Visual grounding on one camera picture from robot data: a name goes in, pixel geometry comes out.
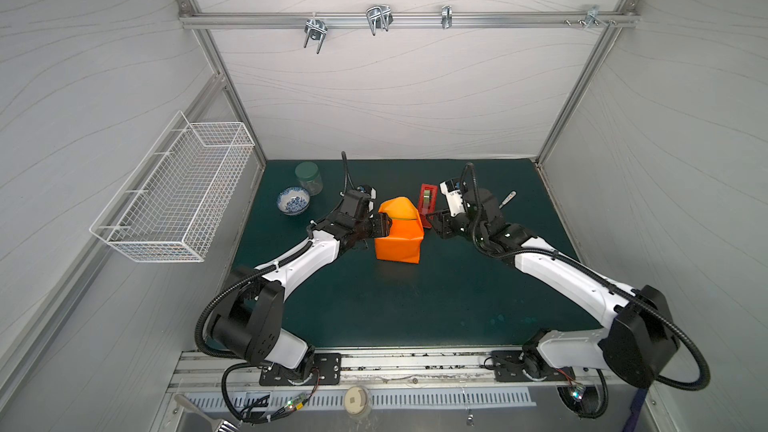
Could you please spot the orange wrapping paper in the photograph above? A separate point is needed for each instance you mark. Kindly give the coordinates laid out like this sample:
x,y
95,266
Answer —
x,y
406,233

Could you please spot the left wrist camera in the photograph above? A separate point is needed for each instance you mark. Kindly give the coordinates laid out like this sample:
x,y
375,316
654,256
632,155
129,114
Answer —
x,y
358,203

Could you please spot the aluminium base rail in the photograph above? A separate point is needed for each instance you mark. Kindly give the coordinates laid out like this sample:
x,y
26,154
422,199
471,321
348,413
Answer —
x,y
417,367

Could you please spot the metal bracket clamp right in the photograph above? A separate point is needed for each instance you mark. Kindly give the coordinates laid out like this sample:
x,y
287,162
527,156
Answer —
x,y
591,20

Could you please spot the blue handled tool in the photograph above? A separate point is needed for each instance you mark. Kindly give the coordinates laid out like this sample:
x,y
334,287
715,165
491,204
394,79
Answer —
x,y
635,410

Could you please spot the round white puck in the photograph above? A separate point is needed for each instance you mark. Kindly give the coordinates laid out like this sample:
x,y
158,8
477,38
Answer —
x,y
357,402

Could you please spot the metal u-bolt clamp middle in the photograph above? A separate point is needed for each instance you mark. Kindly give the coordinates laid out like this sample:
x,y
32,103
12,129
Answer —
x,y
379,17

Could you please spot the fork with white handle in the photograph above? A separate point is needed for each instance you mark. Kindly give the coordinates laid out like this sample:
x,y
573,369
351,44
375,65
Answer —
x,y
509,197

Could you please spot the white wire basket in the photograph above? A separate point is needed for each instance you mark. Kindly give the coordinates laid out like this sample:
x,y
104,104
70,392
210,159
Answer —
x,y
169,208

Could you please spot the red tape dispenser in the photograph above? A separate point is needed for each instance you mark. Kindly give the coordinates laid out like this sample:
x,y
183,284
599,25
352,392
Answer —
x,y
424,210

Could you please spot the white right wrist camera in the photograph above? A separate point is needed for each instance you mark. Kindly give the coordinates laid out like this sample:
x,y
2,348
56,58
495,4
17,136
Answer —
x,y
452,191

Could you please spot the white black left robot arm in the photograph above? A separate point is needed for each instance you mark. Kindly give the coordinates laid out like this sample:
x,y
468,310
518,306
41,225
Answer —
x,y
245,320

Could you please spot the blue white ceramic bowl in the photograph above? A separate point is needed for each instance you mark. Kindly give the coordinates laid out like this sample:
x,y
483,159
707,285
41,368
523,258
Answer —
x,y
293,201

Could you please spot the metal ring clamp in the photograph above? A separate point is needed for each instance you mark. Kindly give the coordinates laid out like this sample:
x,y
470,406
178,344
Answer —
x,y
446,17

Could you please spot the metal u-bolt clamp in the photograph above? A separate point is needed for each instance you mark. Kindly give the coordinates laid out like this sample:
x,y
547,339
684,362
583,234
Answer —
x,y
379,17
315,30

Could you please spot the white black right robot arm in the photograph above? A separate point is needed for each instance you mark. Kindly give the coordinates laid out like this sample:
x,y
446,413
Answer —
x,y
636,339

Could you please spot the aluminium cross rail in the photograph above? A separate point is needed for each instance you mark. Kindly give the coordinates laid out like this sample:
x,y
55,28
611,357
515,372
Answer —
x,y
401,20

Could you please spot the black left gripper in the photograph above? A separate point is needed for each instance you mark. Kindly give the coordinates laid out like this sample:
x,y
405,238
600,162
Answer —
x,y
381,224

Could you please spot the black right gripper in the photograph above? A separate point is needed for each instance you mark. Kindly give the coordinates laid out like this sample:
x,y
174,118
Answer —
x,y
443,223

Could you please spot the metal u-bolt clamp left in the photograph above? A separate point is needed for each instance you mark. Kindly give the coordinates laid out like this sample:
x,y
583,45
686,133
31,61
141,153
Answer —
x,y
315,30

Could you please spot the green lidded glass jar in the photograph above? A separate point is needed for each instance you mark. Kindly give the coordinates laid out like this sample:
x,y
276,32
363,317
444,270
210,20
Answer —
x,y
309,177

